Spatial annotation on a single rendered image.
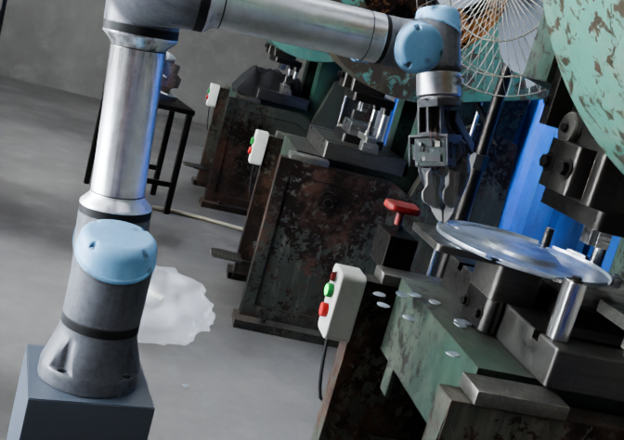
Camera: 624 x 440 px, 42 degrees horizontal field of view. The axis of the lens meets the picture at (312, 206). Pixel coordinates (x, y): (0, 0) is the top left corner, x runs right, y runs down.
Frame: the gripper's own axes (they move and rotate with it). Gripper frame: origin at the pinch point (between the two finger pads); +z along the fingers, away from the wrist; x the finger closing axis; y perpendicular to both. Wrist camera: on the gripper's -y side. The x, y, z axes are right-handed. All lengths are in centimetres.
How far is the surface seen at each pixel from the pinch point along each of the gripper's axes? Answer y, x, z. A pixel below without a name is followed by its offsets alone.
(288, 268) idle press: -110, -104, 24
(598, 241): -5.3, 24.5, 4.3
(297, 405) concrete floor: -67, -74, 59
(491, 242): 4.6, 9.9, 4.1
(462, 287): -6.9, 0.5, 13.2
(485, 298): 6.4, 9.3, 13.0
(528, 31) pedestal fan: -64, -4, -42
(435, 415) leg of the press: 29.6, 10.2, 26.0
